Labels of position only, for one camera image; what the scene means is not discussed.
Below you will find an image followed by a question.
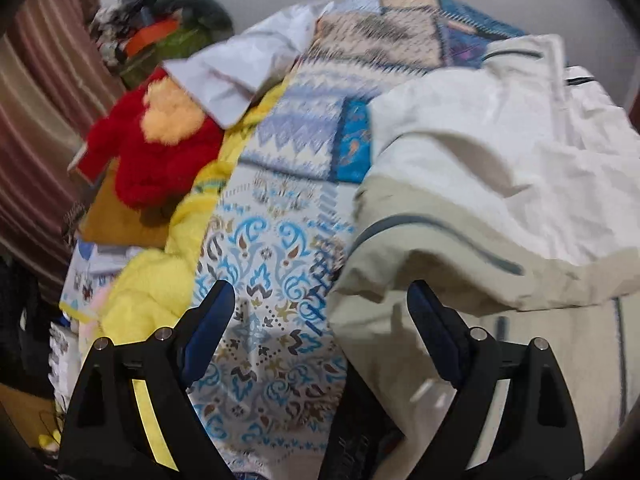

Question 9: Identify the dark green stuffed cushion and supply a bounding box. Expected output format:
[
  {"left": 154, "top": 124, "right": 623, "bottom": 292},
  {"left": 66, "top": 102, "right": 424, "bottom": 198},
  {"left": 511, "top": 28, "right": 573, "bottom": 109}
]
[{"left": 153, "top": 0, "right": 234, "bottom": 35}]

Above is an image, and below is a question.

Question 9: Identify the white and beige jacket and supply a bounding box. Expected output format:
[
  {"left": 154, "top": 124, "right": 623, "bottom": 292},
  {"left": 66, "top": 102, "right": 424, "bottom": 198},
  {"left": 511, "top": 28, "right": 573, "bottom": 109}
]
[{"left": 329, "top": 35, "right": 639, "bottom": 479}]

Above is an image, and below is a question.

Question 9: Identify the colourful picture book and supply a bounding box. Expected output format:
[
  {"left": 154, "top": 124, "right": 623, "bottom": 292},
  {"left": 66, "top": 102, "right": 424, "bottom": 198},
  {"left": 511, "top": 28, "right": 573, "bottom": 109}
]
[{"left": 58, "top": 240, "right": 142, "bottom": 321}]

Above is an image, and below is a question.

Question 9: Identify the orange box on pile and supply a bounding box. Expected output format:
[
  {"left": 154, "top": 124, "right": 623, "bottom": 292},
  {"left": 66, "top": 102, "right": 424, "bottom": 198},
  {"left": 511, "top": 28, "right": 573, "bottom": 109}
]
[{"left": 125, "top": 18, "right": 179, "bottom": 58}]

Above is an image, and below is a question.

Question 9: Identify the white shirt on bed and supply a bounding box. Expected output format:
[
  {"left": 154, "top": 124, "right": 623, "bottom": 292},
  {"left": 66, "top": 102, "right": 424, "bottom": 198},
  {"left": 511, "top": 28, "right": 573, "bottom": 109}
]
[{"left": 163, "top": 0, "right": 334, "bottom": 129}]

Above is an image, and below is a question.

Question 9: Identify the green patterned storage box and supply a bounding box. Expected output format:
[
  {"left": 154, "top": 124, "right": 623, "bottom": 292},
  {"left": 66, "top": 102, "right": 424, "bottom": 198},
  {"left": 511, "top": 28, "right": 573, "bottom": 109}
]
[{"left": 118, "top": 28, "right": 213, "bottom": 89}]

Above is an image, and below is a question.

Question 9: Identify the blue patchwork bed quilt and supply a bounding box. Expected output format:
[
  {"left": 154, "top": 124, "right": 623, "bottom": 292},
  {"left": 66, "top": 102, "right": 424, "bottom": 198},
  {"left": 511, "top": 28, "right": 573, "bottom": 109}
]
[{"left": 190, "top": 0, "right": 520, "bottom": 479}]

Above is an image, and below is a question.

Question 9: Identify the red plush toy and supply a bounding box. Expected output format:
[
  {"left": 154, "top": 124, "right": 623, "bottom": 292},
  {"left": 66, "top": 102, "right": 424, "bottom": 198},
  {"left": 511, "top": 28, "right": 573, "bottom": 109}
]
[{"left": 70, "top": 67, "right": 224, "bottom": 209}]

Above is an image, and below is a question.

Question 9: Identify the striped red curtain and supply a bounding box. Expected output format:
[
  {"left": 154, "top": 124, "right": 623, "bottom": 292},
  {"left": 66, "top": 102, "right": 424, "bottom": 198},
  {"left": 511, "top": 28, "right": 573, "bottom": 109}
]
[{"left": 1, "top": 0, "right": 124, "bottom": 301}]

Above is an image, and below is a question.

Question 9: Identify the yellow fleece blanket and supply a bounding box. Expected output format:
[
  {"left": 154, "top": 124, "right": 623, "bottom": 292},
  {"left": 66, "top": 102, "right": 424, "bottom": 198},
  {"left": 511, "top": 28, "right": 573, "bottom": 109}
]
[{"left": 78, "top": 81, "right": 288, "bottom": 359}]

